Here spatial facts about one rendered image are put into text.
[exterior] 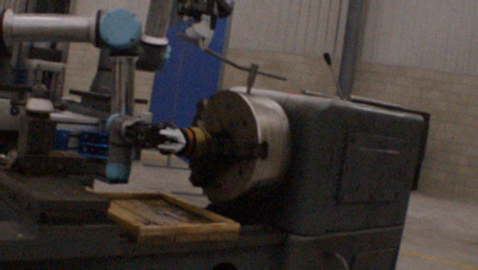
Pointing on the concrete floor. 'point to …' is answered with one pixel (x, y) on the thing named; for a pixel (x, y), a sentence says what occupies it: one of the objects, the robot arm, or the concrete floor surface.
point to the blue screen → (188, 79)
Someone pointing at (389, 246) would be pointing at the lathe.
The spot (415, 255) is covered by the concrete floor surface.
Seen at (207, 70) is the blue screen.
